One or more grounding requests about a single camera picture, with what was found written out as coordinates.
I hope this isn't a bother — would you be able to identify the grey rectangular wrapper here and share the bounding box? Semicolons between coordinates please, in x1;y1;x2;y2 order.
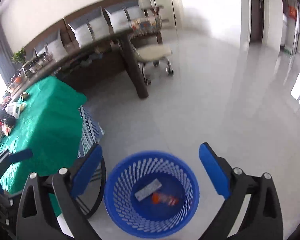
134;179;162;202

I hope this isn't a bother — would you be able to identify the dark wooden long table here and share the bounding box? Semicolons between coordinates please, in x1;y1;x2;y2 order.
5;17;166;100

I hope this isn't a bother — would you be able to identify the green potted plant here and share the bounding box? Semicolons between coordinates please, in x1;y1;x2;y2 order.
11;47;26;64

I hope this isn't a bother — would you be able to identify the blue plastic trash basket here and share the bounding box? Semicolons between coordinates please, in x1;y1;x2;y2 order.
104;151;200;238

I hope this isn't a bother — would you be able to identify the striped blue white cloth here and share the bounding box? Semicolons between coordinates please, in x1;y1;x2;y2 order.
76;106;105;181

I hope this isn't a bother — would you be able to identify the red orange snack wrapper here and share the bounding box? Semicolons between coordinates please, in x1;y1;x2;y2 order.
151;192;179;206

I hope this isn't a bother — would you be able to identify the grey white sofa pillow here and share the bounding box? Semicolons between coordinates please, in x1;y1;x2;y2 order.
69;18;109;48

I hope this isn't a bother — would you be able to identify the white cushioned rolling stool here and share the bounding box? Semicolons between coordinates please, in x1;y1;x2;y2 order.
133;44;173;85

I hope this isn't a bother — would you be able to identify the green tablecloth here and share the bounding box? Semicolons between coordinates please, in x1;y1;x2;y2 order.
0;75;88;218

